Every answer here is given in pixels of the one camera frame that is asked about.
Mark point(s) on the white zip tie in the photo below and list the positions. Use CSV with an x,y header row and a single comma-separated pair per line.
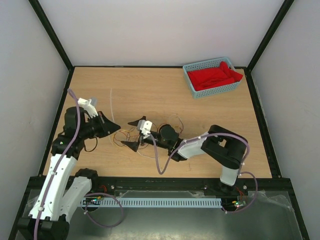
x,y
111,105

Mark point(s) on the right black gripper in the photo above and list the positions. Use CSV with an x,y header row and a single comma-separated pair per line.
x,y
134,145

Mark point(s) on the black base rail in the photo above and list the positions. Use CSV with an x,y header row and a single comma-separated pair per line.
x,y
210,186

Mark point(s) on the left green circuit board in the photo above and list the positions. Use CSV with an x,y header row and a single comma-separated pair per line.
x,y
91,201

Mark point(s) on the right green circuit board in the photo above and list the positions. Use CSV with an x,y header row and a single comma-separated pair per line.
x,y
239,203

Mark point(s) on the light blue plastic basket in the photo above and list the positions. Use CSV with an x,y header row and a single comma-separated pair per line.
x,y
207,64

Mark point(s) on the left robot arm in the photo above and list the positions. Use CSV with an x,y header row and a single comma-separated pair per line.
x,y
50,216

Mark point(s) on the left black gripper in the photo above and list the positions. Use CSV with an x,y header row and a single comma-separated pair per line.
x,y
106,125

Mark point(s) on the red cloth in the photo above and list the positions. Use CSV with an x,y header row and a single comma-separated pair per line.
x,y
214,77

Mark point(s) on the light blue slotted cable duct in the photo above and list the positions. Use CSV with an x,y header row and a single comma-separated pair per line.
x,y
132,202

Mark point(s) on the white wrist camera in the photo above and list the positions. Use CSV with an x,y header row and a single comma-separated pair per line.
x,y
89,105
144,127

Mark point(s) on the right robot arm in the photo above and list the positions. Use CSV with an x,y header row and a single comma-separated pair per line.
x,y
226,147

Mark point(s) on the green circuit board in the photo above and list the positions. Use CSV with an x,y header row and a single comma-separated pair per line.
x,y
239,203
91,201

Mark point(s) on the black aluminium frame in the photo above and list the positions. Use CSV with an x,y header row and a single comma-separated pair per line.
x,y
35,181

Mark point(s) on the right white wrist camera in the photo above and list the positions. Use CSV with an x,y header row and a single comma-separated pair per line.
x,y
144,127

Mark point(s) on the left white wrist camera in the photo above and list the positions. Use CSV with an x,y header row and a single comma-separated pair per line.
x,y
89,105

